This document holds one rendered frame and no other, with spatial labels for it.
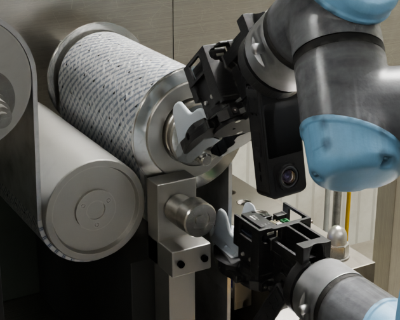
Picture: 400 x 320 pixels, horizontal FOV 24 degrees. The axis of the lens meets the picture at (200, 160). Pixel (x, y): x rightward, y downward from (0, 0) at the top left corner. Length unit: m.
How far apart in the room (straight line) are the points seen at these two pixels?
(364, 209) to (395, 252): 1.56
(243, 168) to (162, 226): 2.22
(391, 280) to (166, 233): 1.11
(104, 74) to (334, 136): 0.48
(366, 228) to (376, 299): 2.75
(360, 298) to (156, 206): 0.25
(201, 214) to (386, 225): 1.09
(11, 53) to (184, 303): 0.35
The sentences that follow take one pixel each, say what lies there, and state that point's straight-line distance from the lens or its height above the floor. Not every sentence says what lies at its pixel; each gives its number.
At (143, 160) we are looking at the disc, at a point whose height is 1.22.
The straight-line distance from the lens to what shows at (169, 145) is 1.02.
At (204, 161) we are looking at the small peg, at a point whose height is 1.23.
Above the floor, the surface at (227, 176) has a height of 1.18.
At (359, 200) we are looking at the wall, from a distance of 3.59.
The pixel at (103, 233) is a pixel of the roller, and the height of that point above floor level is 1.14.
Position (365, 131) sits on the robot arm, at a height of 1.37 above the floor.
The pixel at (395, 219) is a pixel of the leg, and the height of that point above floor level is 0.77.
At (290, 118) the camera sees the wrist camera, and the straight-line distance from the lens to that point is 0.89.
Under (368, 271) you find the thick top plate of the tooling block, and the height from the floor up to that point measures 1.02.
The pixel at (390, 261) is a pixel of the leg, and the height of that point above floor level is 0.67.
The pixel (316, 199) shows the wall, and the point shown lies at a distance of 3.47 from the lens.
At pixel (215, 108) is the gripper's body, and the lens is 0.91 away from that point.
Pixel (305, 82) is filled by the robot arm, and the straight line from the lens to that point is 0.74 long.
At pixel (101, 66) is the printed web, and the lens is 1.14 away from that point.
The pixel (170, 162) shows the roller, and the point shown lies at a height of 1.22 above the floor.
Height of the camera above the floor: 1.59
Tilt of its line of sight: 21 degrees down
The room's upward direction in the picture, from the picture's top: straight up
